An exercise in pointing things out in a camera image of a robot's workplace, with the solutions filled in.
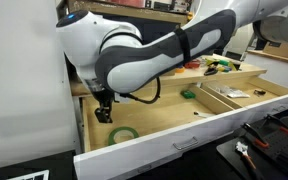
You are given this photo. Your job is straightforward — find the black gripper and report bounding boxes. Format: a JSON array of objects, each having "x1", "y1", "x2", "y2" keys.
[{"x1": 91, "y1": 87, "x2": 116, "y2": 125}]

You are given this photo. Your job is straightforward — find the green masking tape roll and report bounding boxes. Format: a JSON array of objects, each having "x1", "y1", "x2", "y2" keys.
[{"x1": 107, "y1": 126, "x2": 140, "y2": 147}]

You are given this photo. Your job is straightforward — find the empty wooden drawer white front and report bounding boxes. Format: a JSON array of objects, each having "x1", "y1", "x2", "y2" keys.
[{"x1": 73, "y1": 83, "x2": 250, "y2": 180}]

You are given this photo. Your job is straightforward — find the wooden drawer with supplies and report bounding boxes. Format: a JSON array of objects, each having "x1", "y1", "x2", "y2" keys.
[{"x1": 200, "y1": 75, "x2": 288, "y2": 125}]

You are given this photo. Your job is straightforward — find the small green box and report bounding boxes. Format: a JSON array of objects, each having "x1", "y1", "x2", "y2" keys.
[{"x1": 179, "y1": 89, "x2": 197, "y2": 100}]

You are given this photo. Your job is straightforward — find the white framed panel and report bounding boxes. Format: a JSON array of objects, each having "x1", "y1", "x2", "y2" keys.
[{"x1": 7, "y1": 169, "x2": 51, "y2": 180}]

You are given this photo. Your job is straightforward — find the black yellow spring clamp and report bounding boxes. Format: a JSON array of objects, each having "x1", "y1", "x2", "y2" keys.
[{"x1": 203, "y1": 64, "x2": 220, "y2": 77}]

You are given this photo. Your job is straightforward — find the silver plastic bag with label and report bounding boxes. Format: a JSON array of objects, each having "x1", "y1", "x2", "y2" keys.
[{"x1": 225, "y1": 87, "x2": 252, "y2": 99}]

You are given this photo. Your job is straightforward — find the black clamp orange tip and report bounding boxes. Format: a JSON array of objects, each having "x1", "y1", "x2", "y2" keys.
[
  {"x1": 242, "y1": 122, "x2": 271, "y2": 149},
  {"x1": 265, "y1": 113, "x2": 288, "y2": 135}
]

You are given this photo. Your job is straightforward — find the black metal clip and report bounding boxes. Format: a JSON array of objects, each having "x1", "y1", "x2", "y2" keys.
[{"x1": 253, "y1": 88, "x2": 267, "y2": 98}]

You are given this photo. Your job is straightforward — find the black mat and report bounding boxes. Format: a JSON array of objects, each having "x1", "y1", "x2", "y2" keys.
[{"x1": 216, "y1": 109, "x2": 288, "y2": 180}]

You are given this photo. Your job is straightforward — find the brown cardboard carton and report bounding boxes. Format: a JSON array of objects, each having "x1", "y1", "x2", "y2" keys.
[{"x1": 262, "y1": 40, "x2": 288, "y2": 60}]

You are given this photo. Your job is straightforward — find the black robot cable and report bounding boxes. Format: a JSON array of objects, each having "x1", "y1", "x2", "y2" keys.
[{"x1": 118, "y1": 77, "x2": 162, "y2": 105}]

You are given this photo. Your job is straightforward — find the metal drawer handle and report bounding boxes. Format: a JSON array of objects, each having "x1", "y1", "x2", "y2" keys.
[{"x1": 172, "y1": 136, "x2": 200, "y2": 151}]

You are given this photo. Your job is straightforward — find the black velcro strap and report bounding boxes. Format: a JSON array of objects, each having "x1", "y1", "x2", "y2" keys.
[{"x1": 174, "y1": 27, "x2": 192, "y2": 66}]

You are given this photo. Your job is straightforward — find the pliers with orange handle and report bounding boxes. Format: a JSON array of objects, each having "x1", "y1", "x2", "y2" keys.
[{"x1": 235, "y1": 141, "x2": 258, "y2": 174}]

